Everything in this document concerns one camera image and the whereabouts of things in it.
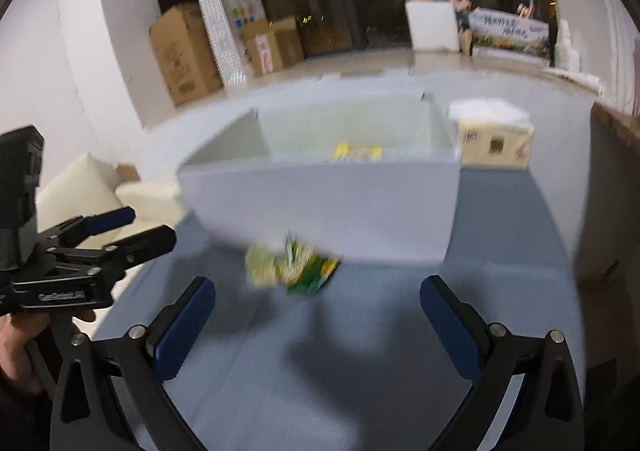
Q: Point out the small brown bag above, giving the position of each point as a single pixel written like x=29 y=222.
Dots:
x=465 y=42

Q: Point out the cream sofa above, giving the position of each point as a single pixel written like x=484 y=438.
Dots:
x=75 y=186

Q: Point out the clear yellow jelly cup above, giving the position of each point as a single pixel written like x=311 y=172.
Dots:
x=261 y=266

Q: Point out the brown cardboard piece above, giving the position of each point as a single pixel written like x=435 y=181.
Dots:
x=128 y=173

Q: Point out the small brown cardboard box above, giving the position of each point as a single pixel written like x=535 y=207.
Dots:
x=272 y=50

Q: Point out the beige tissue box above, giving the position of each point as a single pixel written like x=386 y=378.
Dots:
x=492 y=143

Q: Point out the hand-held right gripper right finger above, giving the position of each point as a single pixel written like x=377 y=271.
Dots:
x=450 y=331

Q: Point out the long landscape printed box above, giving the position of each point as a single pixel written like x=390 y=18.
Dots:
x=505 y=34

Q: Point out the person's left forearm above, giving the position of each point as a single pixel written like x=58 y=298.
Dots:
x=20 y=426

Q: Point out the white plastic bottle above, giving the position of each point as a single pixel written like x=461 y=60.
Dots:
x=568 y=47

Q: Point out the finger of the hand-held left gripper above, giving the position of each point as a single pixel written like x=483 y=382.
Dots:
x=107 y=220
x=145 y=243

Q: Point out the yellow sunflower seed packet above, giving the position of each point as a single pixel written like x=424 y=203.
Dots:
x=342 y=151

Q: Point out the white cardboard box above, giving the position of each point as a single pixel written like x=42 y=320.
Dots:
x=325 y=206

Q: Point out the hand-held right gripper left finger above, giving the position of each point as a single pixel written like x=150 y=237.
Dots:
x=182 y=331

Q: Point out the large brown cardboard box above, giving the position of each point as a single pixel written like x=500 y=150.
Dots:
x=182 y=56

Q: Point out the blue table cloth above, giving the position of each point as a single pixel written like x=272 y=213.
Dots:
x=320 y=381

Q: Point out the green pea snack packet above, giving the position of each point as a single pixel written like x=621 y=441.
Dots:
x=305 y=271

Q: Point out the white foam box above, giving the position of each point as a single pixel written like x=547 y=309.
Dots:
x=432 y=26

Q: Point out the dotted paper bag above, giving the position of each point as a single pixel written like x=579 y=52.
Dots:
x=222 y=41

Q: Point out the white bag with coloured squares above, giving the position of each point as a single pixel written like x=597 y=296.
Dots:
x=243 y=11

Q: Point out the person's left hand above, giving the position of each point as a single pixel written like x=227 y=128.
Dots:
x=15 y=351

